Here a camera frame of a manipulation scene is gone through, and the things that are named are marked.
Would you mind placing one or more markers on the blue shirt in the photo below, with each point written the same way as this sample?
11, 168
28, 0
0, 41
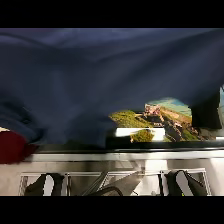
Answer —
100, 76

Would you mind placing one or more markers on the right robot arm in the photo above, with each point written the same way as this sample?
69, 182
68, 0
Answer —
173, 185

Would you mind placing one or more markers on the red garment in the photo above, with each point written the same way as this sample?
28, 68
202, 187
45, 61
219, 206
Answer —
11, 146

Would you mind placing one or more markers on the silver frame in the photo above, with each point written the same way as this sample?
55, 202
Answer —
133, 156

